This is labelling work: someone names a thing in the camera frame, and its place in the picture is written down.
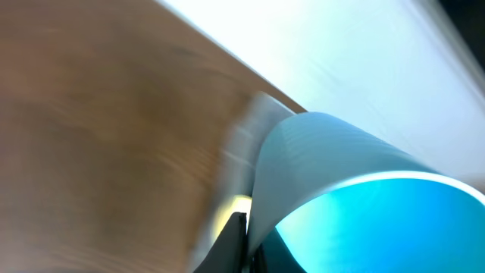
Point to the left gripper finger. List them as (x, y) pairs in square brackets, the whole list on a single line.
[(229, 249)]

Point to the yellow bowl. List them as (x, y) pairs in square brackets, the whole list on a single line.
[(237, 203)]

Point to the light blue cup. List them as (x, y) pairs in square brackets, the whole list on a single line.
[(342, 200)]

